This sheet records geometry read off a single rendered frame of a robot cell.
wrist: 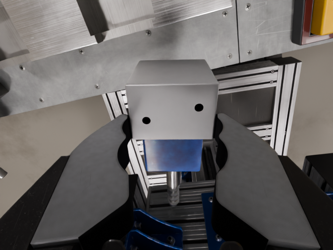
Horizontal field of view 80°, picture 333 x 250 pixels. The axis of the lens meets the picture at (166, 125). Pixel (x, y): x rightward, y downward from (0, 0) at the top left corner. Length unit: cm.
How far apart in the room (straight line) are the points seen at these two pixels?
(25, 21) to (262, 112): 96
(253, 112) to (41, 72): 89
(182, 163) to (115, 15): 14
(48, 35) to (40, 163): 156
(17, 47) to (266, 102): 94
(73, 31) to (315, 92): 130
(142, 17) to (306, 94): 123
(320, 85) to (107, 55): 123
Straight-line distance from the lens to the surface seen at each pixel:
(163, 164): 15
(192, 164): 15
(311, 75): 132
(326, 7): 26
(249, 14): 27
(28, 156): 173
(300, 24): 28
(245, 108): 101
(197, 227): 48
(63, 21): 19
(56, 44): 20
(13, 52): 25
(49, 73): 32
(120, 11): 20
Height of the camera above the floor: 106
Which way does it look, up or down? 59 degrees down
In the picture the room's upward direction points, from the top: 176 degrees counter-clockwise
